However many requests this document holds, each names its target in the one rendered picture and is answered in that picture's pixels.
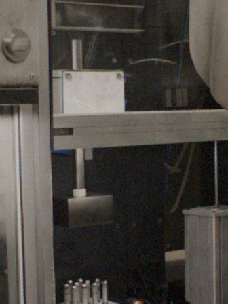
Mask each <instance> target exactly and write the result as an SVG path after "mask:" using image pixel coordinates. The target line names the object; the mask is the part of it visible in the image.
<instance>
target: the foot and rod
mask: <svg viewBox="0 0 228 304"><path fill-rule="evenodd" d="M72 165H73V194H69V195H55V196H52V220H53V225H54V226H59V227H66V228H74V227H85V226H90V225H102V224H108V223H113V196H112V195H107V194H101V193H86V160H85V148H81V149H72Z"/></svg>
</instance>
